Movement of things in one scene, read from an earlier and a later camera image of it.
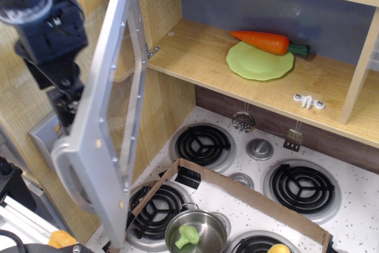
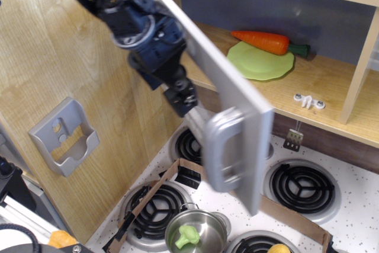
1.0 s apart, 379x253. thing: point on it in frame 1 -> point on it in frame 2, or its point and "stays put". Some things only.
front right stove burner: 259,242 stays put
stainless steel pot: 213,229 stays put
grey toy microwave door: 95,170 -> 239,121
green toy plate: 255,63 stays put
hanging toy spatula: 294,139 stays put
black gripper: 52,54 -> 173,73
